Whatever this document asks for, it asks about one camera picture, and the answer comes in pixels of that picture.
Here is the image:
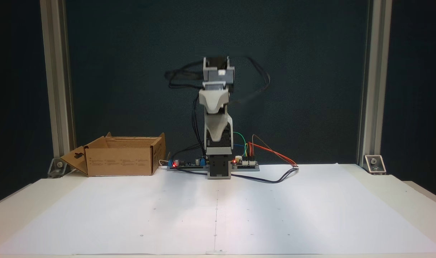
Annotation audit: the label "green wire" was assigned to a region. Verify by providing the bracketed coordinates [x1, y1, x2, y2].
[233, 132, 248, 158]

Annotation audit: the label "metal corner bracket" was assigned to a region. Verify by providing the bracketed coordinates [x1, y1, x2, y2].
[363, 154, 387, 176]
[47, 157, 73, 178]

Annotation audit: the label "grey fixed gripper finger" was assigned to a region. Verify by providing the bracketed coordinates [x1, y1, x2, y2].
[198, 102, 228, 114]

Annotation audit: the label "large black arm cable loops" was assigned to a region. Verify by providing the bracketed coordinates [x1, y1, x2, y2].
[165, 60, 208, 160]

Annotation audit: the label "aluminium frame post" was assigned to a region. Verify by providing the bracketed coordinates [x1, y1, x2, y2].
[356, 0, 393, 166]
[40, 0, 77, 171]

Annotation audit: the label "orange red wires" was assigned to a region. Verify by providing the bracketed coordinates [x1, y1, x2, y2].
[248, 141, 299, 168]

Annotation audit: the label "circuit board with coloured wires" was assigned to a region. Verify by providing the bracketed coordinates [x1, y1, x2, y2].
[231, 156, 260, 172]

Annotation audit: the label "small black arm cable loops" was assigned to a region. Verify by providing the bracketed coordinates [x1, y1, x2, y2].
[235, 55, 271, 106]

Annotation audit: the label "brown cardboard box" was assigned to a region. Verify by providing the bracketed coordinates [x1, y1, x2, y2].
[60, 132, 167, 177]

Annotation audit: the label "black cable with white connector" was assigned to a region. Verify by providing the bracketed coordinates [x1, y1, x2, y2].
[231, 166, 300, 184]

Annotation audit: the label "blue circuit board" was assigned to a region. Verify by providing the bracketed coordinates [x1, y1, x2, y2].
[167, 152, 210, 172]

